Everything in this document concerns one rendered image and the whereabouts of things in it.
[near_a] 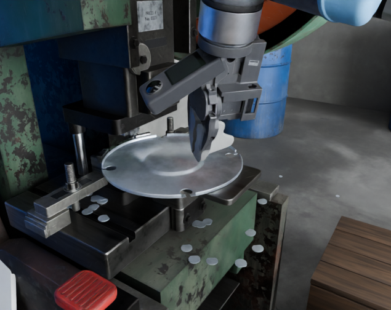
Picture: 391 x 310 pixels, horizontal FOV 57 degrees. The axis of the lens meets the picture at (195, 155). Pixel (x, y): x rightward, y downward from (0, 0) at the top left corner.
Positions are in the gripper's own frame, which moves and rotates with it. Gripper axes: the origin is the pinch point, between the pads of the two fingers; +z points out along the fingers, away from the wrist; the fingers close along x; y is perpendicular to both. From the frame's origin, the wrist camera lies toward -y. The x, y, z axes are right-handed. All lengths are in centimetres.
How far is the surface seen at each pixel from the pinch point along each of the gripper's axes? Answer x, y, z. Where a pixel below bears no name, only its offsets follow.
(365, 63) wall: 201, 256, 109
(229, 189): -1.6, 6.9, 8.5
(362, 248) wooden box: 2, 64, 55
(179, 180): 4.3, -0.6, 10.1
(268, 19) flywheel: 34.9, 30.4, -7.3
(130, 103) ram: 15.6, -7.3, -0.6
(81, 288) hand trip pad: -14.7, -20.1, 6.3
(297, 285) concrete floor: 13, 59, 95
